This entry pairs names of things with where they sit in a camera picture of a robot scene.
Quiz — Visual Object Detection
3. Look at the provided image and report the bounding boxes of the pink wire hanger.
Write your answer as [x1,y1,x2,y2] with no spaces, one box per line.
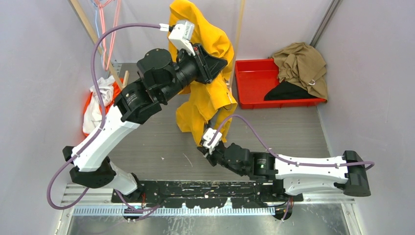
[94,0,122,72]

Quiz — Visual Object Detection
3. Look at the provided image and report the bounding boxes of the orange cloth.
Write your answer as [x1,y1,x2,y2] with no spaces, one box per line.
[83,77,124,130]

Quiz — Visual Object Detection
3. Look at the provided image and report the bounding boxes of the yellow pleated skirt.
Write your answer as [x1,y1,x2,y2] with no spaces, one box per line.
[169,0,237,146]

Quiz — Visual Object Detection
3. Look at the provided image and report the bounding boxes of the tan brown garment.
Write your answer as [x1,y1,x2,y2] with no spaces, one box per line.
[271,42,328,100]

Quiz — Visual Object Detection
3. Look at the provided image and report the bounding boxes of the red plastic bin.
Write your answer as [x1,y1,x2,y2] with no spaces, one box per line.
[234,59,325,109]

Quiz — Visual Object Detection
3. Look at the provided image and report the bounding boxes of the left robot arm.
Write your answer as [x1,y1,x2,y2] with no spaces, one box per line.
[64,44,227,202]

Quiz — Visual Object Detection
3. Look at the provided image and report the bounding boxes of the wooden clothes rack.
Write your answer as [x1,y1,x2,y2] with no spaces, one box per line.
[69,0,246,93]

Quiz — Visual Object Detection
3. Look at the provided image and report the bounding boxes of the blue wire hanger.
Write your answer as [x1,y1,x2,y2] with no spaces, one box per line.
[92,0,101,38]

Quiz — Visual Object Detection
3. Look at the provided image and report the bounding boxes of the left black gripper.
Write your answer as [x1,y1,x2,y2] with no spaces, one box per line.
[158,42,226,102]

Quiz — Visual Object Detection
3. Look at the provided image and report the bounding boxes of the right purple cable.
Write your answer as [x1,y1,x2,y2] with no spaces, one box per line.
[207,114,375,222]

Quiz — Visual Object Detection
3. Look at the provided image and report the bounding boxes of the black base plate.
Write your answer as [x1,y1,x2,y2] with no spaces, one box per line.
[124,180,290,209]

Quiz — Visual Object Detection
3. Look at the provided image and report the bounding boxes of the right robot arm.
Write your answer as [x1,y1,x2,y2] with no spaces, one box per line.
[197,142,371,201]

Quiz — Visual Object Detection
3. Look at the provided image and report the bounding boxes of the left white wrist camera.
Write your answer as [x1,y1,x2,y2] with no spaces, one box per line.
[159,20,195,56]

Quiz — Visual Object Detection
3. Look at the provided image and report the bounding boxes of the black garment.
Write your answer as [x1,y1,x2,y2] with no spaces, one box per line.
[264,81,317,101]

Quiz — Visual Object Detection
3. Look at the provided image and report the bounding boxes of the aluminium rail frame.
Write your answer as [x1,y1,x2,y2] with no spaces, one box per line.
[56,188,363,235]

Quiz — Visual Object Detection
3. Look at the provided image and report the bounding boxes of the white cloth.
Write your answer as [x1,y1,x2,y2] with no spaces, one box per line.
[82,75,116,135]

